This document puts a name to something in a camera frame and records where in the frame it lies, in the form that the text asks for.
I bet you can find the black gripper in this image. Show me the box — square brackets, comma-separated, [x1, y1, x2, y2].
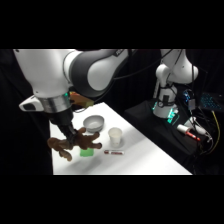
[49, 108, 83, 149]

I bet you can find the grey bowl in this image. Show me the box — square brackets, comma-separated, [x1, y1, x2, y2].
[82, 114, 106, 133]

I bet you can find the green sponge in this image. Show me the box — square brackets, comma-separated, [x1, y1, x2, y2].
[79, 147, 96, 158]

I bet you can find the white paper cup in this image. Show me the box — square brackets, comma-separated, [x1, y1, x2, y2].
[107, 126, 123, 148]

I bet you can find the red marker pen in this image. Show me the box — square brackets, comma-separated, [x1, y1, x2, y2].
[103, 149, 126, 156]

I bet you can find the black curtain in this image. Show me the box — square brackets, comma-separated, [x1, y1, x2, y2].
[0, 49, 224, 176]

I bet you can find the black robot stand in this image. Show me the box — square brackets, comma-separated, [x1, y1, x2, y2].
[123, 97, 202, 158]

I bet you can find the green lit control box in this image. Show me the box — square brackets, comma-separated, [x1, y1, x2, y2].
[166, 108, 181, 125]

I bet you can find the white and red marker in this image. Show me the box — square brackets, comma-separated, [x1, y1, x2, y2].
[176, 123, 201, 142]

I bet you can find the blue lit electronics box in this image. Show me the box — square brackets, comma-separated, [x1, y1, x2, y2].
[182, 88, 197, 112]

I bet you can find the keyboard with blue backlight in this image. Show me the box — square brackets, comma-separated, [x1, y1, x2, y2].
[199, 92, 224, 113]

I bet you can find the yellow wrist camera mount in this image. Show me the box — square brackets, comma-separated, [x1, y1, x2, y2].
[68, 91, 95, 109]

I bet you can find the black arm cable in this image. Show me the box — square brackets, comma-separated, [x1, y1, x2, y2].
[112, 49, 175, 81]

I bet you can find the yellow cable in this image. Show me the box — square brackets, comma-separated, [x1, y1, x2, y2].
[199, 109, 222, 156]

